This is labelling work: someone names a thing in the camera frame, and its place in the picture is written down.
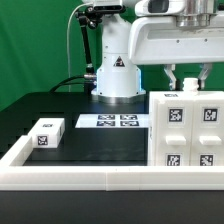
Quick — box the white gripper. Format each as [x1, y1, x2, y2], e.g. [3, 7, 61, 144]
[128, 12, 224, 90]

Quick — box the white cabinet body box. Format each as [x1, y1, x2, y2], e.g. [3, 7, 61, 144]
[147, 78, 224, 166]

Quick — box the white cabinet top block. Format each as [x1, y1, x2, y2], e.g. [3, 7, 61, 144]
[28, 118, 65, 148]

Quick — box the white cabinet door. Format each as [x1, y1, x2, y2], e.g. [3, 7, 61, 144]
[156, 100, 193, 166]
[190, 100, 224, 166]

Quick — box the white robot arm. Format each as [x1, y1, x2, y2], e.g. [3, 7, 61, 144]
[82, 0, 224, 102]

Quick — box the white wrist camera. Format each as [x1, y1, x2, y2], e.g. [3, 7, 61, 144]
[135, 0, 186, 16]

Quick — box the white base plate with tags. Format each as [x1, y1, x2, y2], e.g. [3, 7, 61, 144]
[75, 114, 149, 128]

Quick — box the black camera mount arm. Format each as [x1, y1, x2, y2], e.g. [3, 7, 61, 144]
[74, 5, 127, 81]

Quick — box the black cable bundle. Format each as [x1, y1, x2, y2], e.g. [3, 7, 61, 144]
[49, 75, 98, 93]

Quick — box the white cable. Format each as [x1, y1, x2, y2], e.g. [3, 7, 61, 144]
[66, 3, 88, 93]

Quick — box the white U-shaped obstacle wall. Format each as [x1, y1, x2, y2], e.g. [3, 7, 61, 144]
[0, 135, 224, 191]

